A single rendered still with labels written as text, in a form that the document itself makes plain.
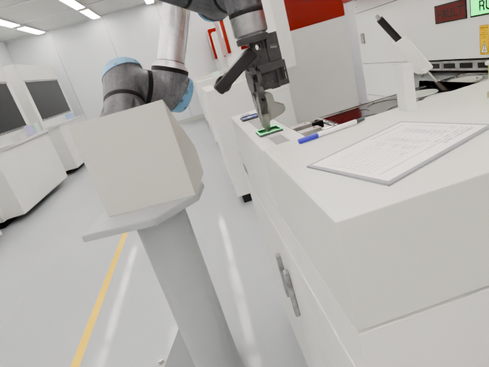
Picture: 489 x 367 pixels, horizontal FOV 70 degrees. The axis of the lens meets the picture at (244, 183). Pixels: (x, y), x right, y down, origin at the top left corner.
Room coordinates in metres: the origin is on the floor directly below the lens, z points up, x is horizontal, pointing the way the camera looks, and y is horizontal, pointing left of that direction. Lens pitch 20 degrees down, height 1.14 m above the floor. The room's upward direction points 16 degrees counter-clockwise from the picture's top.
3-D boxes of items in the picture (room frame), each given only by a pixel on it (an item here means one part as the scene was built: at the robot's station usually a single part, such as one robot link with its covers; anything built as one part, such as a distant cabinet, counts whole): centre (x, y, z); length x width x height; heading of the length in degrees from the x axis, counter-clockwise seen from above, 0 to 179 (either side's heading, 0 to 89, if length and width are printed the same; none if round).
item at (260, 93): (0.79, -0.09, 1.05); 0.05 x 0.02 x 0.09; 4
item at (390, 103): (0.89, -0.47, 0.90); 0.34 x 0.34 x 0.01; 4
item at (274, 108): (0.79, -0.11, 1.01); 0.06 x 0.03 x 0.09; 94
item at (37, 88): (7.15, 3.42, 1.00); 1.80 x 1.08 x 2.00; 4
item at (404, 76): (0.64, -0.36, 1.03); 0.06 x 0.04 x 0.13; 94
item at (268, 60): (0.81, -0.11, 1.11); 0.09 x 0.08 x 0.12; 94
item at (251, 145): (0.93, -0.08, 0.89); 0.55 x 0.09 x 0.14; 4
